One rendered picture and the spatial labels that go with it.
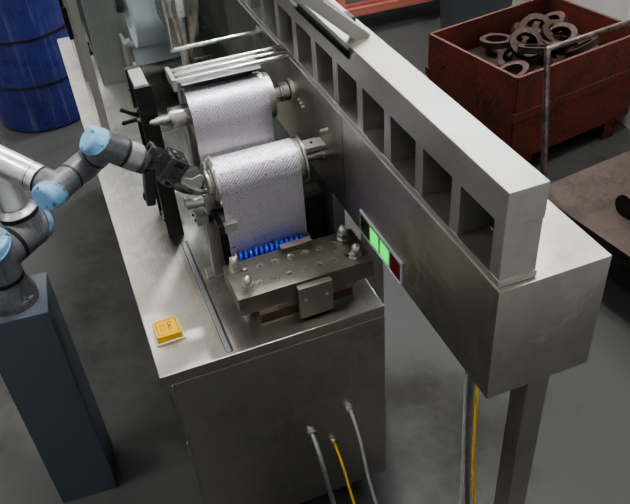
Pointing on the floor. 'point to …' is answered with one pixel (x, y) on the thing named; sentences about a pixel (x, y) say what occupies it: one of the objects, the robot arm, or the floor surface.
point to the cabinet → (287, 419)
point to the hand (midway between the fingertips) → (200, 191)
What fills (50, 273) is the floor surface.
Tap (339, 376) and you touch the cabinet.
